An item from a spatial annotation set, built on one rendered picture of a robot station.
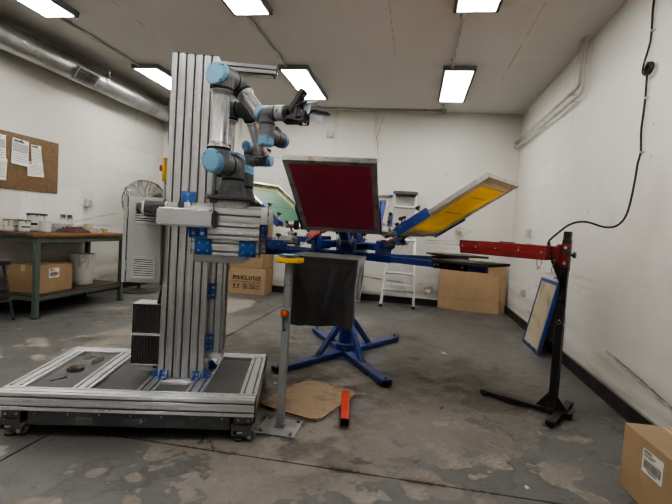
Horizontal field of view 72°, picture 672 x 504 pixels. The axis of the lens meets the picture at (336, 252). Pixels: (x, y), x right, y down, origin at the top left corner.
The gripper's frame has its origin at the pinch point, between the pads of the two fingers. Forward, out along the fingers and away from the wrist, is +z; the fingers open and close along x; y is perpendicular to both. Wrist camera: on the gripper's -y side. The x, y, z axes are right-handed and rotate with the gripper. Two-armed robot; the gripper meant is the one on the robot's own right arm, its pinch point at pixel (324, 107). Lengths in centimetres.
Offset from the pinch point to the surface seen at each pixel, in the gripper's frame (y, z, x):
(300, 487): 169, 8, -5
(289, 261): 70, -25, -33
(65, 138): -63, -443, -211
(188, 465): 170, -45, 3
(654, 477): 144, 148, -50
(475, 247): 43, 61, -138
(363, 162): 6, -2, -68
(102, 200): -1, -458, -291
